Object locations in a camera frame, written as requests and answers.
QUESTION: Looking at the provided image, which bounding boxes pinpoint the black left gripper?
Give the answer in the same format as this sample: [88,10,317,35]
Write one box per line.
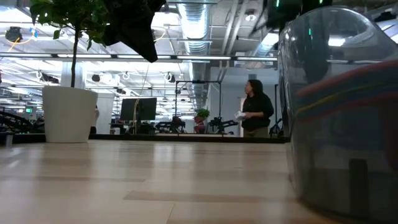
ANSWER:
[103,0,167,63]

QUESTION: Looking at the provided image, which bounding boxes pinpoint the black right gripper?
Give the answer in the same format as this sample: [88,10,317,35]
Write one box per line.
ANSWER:
[264,0,335,85]

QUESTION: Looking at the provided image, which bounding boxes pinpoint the black tray with measuring cups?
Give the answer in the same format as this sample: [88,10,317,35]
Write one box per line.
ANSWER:
[277,5,398,224]

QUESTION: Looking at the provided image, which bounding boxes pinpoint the green potted plant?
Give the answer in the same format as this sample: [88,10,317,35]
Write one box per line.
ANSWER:
[29,0,113,88]

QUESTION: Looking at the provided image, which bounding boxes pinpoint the black computer monitor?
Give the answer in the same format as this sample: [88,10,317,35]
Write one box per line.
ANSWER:
[119,97,158,123]

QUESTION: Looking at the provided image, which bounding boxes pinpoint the person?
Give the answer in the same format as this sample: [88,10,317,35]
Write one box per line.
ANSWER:
[241,78,275,139]

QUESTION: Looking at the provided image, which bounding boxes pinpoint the small background plant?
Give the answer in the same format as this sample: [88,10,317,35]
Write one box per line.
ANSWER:
[193,108,211,134]

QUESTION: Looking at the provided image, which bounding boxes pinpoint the white plant pot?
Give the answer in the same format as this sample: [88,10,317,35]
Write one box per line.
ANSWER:
[42,85,99,144]

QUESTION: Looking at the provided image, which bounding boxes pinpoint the silver ventilation duct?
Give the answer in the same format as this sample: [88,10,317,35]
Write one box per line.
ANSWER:
[176,2,215,103]

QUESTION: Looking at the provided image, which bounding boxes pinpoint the black background rig frame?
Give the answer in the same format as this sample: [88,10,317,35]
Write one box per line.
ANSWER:
[174,80,223,135]

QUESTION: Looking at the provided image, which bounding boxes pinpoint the black ceiling cable reel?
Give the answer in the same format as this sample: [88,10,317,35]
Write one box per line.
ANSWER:
[4,26,23,44]

